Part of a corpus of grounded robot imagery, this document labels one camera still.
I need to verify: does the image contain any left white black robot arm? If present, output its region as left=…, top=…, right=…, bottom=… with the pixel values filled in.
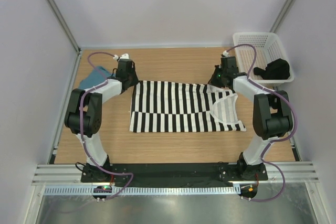
left=65, top=58, right=139, bottom=182

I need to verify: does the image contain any teal tank top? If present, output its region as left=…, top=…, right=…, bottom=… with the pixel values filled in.
left=78, top=66, right=111, bottom=90

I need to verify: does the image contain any white plastic basket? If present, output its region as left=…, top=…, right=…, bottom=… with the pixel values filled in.
left=233, top=32, right=289, bottom=72

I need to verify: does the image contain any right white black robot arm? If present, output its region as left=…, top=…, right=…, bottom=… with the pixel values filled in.
left=208, top=56, right=293, bottom=180

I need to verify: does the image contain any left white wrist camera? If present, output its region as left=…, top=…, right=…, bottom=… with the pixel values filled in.
left=113, top=53, right=130, bottom=61

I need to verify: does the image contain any white slotted cable duct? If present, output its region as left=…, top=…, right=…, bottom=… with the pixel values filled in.
left=44, top=185, right=240, bottom=196

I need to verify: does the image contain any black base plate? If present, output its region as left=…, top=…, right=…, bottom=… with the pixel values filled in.
left=81, top=162, right=268, bottom=188

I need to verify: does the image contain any black white striped tank top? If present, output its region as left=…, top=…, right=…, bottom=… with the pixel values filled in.
left=129, top=81, right=246, bottom=133

